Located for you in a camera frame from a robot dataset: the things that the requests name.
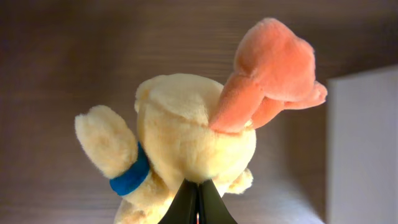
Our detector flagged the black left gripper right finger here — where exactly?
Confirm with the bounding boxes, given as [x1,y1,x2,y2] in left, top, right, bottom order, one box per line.
[198,180,238,224]

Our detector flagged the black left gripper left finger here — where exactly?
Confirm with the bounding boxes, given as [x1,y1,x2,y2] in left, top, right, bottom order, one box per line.
[159,179,198,224]

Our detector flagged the yellow duck plush toy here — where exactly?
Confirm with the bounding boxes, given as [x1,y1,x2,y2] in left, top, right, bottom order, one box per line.
[75,18,327,223]

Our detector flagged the white cardboard box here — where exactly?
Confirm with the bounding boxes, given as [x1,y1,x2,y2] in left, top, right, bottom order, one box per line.
[326,65,397,224]

